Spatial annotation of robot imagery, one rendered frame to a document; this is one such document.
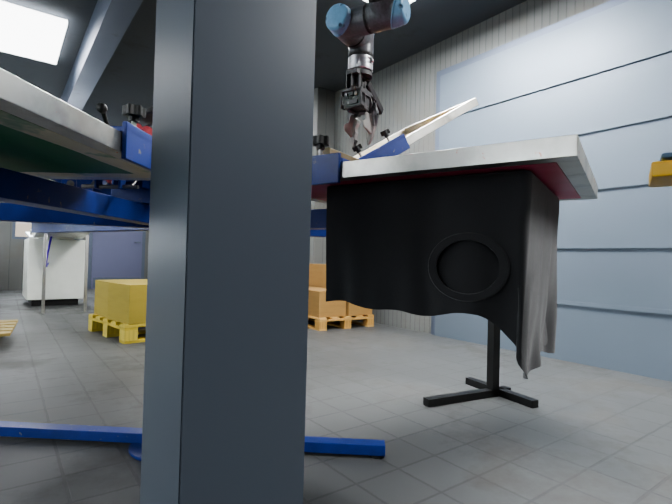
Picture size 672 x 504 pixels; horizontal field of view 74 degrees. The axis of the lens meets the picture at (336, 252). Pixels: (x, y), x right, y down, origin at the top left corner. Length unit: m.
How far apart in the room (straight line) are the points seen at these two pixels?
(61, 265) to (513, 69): 6.28
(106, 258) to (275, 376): 10.31
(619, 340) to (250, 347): 3.48
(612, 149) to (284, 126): 3.50
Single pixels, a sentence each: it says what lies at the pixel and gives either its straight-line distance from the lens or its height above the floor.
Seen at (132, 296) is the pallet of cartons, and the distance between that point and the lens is 4.21.
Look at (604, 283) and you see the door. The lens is 3.91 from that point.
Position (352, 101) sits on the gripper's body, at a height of 1.22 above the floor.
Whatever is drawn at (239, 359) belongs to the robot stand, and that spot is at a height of 0.63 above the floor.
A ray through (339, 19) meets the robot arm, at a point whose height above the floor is 1.40.
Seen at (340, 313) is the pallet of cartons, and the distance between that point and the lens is 4.96.
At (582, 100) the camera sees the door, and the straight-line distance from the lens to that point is 4.19.
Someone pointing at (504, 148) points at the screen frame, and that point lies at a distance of 0.91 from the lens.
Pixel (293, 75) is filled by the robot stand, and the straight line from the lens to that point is 0.68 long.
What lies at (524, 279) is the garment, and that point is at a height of 0.73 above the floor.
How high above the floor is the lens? 0.76
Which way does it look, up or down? 1 degrees up
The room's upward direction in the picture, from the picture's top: 1 degrees clockwise
